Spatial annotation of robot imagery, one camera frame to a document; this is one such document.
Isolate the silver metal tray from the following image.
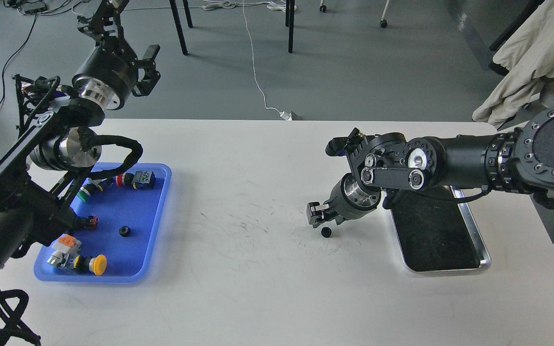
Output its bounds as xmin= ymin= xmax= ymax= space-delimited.
xmin=390 ymin=186 xmax=491 ymax=276

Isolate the black table leg right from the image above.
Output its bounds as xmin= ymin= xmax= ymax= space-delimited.
xmin=285 ymin=0 xmax=295 ymax=53

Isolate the blue plastic tray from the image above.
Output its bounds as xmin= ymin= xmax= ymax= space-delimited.
xmin=33 ymin=163 xmax=172 ymax=284

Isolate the black robotiq gripper right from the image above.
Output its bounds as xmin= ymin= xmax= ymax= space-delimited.
xmin=306 ymin=174 xmax=382 ymax=228

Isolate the yellow push button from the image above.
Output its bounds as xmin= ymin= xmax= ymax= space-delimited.
xmin=72 ymin=254 xmax=107 ymax=276

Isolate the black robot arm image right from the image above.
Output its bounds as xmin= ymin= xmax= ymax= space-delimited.
xmin=306 ymin=107 xmax=554 ymax=228

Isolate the orange white connector block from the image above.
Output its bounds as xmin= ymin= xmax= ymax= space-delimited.
xmin=47 ymin=234 xmax=83 ymax=269

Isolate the black power strip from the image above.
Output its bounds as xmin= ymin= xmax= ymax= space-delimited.
xmin=20 ymin=0 xmax=48 ymax=15

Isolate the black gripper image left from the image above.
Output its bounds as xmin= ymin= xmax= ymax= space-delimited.
xmin=72 ymin=0 xmax=161 ymax=110

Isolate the small black gear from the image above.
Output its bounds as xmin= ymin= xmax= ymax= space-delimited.
xmin=320 ymin=226 xmax=332 ymax=238
xmin=117 ymin=226 xmax=131 ymax=238

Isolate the beige cloth on chair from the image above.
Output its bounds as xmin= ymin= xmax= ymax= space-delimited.
xmin=471 ymin=0 xmax=554 ymax=128

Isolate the white power adapter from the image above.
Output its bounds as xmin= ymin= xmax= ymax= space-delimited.
xmin=279 ymin=111 xmax=302 ymax=121

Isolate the red push button switch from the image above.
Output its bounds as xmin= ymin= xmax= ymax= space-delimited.
xmin=114 ymin=170 xmax=156 ymax=190

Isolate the black table leg left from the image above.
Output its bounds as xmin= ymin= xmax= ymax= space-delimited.
xmin=168 ymin=0 xmax=193 ymax=56

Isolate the green push button switch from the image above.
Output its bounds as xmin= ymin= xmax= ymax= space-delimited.
xmin=76 ymin=177 xmax=114 ymax=202

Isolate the black table leg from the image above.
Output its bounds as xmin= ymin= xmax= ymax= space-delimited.
xmin=168 ymin=0 xmax=193 ymax=56
xmin=285 ymin=0 xmax=295 ymax=53

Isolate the black push button switch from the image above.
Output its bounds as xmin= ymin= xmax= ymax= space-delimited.
xmin=77 ymin=215 xmax=99 ymax=230

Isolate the white cable on floor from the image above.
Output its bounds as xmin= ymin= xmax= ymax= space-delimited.
xmin=202 ymin=0 xmax=298 ymax=118

